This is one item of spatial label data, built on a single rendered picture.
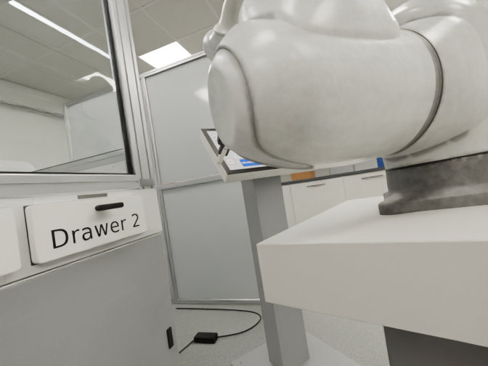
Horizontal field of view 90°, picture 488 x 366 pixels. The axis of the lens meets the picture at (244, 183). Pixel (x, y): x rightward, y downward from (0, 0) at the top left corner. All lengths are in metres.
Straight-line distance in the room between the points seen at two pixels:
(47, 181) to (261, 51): 0.52
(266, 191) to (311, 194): 1.96
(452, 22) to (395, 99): 0.14
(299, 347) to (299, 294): 1.12
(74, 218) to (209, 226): 1.50
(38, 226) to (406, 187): 0.62
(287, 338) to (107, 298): 0.86
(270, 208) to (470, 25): 0.93
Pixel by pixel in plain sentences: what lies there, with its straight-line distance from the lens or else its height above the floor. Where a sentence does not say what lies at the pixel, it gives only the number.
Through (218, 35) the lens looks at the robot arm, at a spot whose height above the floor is 1.38.
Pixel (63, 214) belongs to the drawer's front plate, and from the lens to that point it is 0.63.
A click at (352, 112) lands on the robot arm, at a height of 0.95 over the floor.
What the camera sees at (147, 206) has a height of 0.89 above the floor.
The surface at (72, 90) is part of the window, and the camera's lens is 0.77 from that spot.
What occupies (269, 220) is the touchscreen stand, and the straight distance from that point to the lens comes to 1.15.
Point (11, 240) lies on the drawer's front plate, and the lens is 0.58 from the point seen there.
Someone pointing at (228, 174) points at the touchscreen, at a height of 0.96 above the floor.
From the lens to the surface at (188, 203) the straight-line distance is 2.11.
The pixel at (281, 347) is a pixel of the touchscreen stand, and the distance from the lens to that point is 1.33.
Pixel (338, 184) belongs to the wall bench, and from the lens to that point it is 3.07.
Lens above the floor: 0.90
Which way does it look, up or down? 1 degrees up
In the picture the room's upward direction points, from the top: 9 degrees counter-clockwise
